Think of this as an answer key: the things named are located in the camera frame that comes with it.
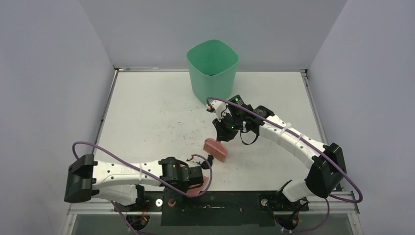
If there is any pink hand brush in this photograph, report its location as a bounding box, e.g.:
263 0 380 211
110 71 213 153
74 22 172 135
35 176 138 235
203 138 228 162

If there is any green plastic bin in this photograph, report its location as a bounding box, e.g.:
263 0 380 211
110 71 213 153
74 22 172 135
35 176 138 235
186 39 239 105

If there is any pink plastic dustpan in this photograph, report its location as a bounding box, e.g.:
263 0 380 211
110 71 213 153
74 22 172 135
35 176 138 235
168 176 209 207

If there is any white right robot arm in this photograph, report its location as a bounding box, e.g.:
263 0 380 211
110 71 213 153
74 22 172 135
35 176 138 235
207 95 346 210

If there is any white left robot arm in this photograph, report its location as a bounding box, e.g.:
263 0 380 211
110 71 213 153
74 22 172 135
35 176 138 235
64 154 205 211

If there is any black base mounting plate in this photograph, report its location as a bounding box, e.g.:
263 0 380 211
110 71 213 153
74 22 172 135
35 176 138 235
116 191 295 227

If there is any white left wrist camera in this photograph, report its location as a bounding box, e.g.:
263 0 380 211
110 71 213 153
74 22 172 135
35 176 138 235
186 155 213 170

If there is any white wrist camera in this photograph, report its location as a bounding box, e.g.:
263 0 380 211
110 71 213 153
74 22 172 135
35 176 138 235
186 155 213 170
207 100 230 122

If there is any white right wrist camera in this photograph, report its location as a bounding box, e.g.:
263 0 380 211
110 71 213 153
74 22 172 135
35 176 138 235
207 100 230 122

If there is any aluminium frame rail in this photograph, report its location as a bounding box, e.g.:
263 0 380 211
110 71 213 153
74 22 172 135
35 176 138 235
67 191 359 215

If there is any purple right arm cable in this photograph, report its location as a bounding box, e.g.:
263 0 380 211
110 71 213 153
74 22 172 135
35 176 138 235
206 96 364 234

